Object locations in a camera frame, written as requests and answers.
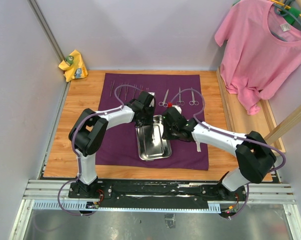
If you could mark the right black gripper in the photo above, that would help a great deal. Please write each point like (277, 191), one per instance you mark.
(165, 135)

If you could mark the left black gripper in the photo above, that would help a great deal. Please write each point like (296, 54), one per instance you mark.
(150, 120)

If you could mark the steel scissors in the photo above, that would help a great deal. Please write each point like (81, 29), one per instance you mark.
(180, 102)
(193, 101)
(164, 103)

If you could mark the white gauze pad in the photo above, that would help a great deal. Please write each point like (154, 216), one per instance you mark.
(198, 147)

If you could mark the steel instrument tray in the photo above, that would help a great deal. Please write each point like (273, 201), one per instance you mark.
(151, 146)

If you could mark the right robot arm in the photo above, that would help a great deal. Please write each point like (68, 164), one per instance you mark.
(254, 157)

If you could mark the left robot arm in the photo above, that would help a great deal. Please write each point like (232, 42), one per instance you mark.
(88, 133)

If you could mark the yellow paper bag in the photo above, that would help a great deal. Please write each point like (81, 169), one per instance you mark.
(73, 66)

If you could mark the wooden tray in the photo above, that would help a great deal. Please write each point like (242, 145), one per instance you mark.
(236, 117)

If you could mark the pink t-shirt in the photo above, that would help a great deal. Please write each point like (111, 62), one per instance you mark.
(261, 51)

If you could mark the wooden beam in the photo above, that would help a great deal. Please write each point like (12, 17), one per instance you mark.
(287, 124)

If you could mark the yellow hoop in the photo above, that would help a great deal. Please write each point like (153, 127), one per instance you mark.
(300, 15)

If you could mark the green hanger clip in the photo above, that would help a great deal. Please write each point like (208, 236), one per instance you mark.
(293, 12)

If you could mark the grey clothes hanger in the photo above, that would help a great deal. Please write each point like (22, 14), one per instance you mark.
(288, 20)

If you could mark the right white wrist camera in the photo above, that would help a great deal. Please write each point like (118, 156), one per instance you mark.
(178, 108)

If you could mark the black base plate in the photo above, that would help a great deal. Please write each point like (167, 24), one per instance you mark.
(155, 194)

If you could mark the aluminium rail frame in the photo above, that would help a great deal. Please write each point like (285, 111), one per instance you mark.
(52, 194)

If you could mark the aluminium corner post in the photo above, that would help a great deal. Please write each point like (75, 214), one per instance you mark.
(46, 28)

